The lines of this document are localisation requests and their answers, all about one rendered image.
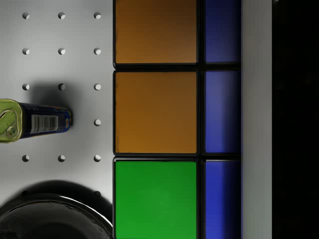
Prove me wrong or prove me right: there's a flat-sided can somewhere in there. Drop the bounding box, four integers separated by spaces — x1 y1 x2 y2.
0 99 73 144

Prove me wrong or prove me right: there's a puzzle cube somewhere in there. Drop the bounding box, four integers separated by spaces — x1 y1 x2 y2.
112 0 243 239

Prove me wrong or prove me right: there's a black plate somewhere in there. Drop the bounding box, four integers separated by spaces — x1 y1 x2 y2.
0 194 114 239

